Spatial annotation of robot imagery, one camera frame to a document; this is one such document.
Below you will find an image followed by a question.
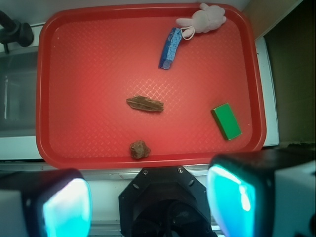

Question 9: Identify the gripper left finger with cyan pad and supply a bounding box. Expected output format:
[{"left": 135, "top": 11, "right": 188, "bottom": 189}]
[{"left": 0, "top": 169, "right": 92, "bottom": 237}]

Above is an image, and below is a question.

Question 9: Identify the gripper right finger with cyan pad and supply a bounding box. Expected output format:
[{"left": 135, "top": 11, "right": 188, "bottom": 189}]
[{"left": 206, "top": 148, "right": 316, "bottom": 237}]

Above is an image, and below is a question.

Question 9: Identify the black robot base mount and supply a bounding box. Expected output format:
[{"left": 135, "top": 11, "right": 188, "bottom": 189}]
[{"left": 118, "top": 166, "right": 216, "bottom": 237}]

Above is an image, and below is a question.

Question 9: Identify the blue sponge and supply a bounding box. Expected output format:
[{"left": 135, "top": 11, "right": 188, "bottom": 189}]
[{"left": 158, "top": 28, "right": 182, "bottom": 70}]

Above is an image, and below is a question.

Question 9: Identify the grey metal box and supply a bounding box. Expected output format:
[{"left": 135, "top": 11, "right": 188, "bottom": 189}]
[{"left": 0, "top": 51, "right": 38, "bottom": 137}]

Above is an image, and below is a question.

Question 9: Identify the small brown rock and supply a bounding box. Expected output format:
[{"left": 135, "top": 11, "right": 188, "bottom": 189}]
[{"left": 130, "top": 140, "right": 151, "bottom": 159}]

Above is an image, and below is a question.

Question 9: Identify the green rectangular block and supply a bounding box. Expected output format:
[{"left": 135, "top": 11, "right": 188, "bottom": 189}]
[{"left": 211, "top": 103, "right": 242, "bottom": 141}]

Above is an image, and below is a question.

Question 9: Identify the red plastic tray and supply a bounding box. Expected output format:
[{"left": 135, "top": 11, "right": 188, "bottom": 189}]
[{"left": 36, "top": 3, "right": 266, "bottom": 169}]

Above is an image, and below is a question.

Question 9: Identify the black clamp knob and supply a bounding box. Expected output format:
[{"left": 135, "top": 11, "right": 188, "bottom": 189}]
[{"left": 0, "top": 11, "right": 34, "bottom": 54}]

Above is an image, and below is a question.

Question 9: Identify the brown flat bark piece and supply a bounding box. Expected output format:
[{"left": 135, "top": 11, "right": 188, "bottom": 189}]
[{"left": 126, "top": 95, "right": 164, "bottom": 112}]

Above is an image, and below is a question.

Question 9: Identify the white plush bunny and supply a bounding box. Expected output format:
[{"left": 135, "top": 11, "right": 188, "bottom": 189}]
[{"left": 176, "top": 3, "right": 227, "bottom": 40}]

